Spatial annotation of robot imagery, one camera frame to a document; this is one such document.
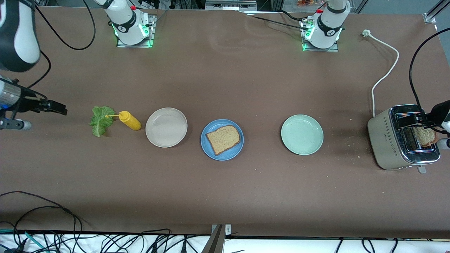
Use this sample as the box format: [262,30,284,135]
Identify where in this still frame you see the teal cable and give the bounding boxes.
[0,229,46,253]

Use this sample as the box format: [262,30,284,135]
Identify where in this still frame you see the looped black cable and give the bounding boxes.
[0,191,83,243]

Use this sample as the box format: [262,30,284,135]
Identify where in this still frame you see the green lettuce leaf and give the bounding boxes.
[89,106,116,137]

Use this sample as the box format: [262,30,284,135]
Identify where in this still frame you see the tangled black cables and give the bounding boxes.
[0,228,211,253]

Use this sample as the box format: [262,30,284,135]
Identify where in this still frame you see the brown bread slice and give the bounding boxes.
[413,126,437,147]
[205,125,241,156]

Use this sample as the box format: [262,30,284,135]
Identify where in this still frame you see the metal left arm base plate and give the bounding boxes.
[301,19,340,52]

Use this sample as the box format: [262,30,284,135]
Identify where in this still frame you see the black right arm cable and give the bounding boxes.
[26,0,96,90]

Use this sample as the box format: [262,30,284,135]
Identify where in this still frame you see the blue round plate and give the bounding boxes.
[200,119,244,161]

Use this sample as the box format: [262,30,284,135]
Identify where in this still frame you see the aluminium frame profile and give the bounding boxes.
[423,0,450,24]

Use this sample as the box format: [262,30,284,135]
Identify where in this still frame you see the green round plate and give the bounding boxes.
[281,115,324,155]

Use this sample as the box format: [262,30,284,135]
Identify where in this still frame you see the small metal table bracket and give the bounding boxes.
[211,224,232,236]

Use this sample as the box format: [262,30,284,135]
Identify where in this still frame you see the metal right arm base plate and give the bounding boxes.
[117,15,155,48]

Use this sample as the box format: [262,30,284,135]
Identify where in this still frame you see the grey power strip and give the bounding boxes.
[205,0,258,11]

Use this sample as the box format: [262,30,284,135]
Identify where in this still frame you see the dark metal post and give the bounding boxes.
[200,225,225,253]

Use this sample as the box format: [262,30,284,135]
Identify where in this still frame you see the black arm base cable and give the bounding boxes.
[243,10,310,31]

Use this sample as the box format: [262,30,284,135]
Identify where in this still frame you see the white toaster power cord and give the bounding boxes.
[362,30,400,117]

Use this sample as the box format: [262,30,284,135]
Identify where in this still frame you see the beige chrome toaster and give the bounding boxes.
[367,104,441,174]

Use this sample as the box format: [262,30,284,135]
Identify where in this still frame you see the beige round plate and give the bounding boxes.
[145,108,188,148]

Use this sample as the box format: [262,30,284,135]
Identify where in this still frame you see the yellow mustard squeeze bottle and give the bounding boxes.
[105,111,142,131]

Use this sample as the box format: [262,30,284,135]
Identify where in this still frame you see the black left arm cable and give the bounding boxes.
[409,27,450,115]

